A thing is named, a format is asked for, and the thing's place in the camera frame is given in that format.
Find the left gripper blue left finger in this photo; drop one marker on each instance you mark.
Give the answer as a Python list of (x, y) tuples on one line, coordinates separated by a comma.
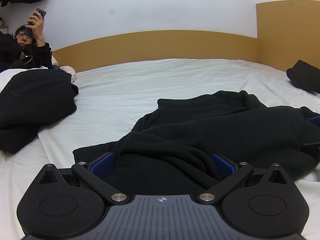
[(102, 166)]

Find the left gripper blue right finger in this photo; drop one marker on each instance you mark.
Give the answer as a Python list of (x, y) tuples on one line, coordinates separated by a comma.
[(225, 167)]

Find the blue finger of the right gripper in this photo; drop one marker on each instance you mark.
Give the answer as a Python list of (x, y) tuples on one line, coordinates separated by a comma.
[(314, 120)]

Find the black fleece garment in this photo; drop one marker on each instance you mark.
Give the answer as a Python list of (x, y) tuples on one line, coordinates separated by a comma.
[(169, 150)]

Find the black folded garment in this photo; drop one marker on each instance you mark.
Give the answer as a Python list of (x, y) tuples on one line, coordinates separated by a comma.
[(304, 76)]

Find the white bed sheet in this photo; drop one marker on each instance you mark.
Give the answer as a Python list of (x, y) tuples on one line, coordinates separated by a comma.
[(111, 100)]

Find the wooden headboard panel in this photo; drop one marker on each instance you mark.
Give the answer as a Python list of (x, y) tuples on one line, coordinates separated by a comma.
[(288, 31)]

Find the black garment pile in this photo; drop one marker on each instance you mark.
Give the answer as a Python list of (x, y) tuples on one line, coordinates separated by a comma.
[(30, 100)]

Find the pink white pillow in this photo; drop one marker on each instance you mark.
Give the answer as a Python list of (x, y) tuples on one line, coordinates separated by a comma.
[(67, 69)]

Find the person in black hoodie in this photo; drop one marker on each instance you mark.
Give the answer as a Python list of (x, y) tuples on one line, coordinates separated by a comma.
[(22, 51)]

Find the dark smartphone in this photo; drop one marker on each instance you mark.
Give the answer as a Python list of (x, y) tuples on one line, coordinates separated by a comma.
[(35, 24)]

